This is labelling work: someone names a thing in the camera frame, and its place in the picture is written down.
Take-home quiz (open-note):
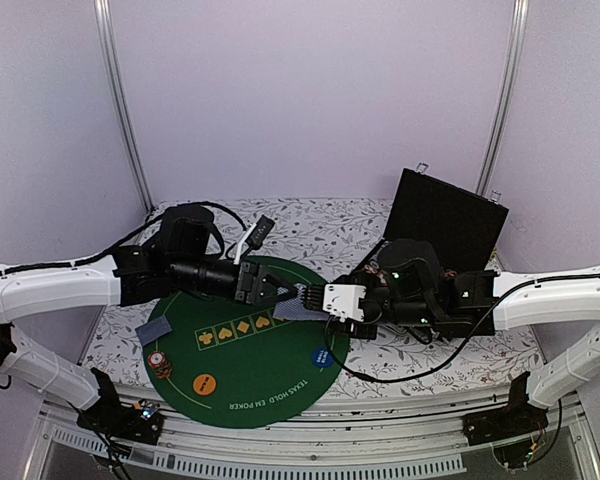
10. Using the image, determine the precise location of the black poker chip case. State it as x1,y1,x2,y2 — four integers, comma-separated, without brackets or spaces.
364,168,509,273

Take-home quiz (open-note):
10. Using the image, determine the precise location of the blue playing card deck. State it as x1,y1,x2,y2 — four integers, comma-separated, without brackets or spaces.
273,297,329,322

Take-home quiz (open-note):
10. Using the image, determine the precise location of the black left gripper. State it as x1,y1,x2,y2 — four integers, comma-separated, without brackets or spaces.
171,255,300,308

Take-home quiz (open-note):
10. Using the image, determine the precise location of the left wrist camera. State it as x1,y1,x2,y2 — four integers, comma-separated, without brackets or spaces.
233,215,275,265

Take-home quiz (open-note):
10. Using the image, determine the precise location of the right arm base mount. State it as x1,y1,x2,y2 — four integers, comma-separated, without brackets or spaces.
462,372,548,469

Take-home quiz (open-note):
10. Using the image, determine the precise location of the blue small blind button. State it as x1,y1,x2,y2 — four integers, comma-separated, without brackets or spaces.
311,348,334,369

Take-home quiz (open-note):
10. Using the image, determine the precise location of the dealt cards pile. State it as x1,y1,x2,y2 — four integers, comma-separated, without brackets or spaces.
135,315,172,347

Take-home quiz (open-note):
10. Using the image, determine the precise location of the left aluminium frame post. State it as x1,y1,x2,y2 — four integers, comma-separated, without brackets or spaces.
93,0,155,214

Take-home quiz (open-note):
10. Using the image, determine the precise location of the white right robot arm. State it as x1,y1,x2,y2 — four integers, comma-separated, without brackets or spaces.
301,239,600,436

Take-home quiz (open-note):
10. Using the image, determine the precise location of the red topped chip stack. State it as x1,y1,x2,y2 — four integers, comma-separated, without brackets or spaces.
147,351,173,380

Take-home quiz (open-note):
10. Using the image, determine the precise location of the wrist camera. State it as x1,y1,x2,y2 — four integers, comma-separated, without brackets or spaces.
322,284,366,322
233,215,275,265

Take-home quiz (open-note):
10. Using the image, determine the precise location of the orange big blind button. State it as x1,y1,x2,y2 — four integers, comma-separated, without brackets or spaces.
192,373,217,396

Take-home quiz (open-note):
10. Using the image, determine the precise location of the aluminium frame post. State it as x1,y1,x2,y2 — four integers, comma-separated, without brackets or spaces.
475,0,530,197
93,0,155,214

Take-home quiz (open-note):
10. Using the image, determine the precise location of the right aluminium frame post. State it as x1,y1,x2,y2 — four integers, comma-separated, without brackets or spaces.
475,0,530,197

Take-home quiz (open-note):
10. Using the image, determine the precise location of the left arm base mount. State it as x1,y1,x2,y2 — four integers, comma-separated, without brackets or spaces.
77,368,165,446

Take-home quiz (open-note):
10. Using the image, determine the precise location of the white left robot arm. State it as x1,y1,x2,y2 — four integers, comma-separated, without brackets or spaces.
0,202,297,434

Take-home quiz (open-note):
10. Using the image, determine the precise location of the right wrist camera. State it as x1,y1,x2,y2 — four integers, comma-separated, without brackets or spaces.
322,284,366,322

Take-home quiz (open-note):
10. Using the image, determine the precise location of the round green poker mat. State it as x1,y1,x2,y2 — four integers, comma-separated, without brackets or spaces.
142,256,352,429

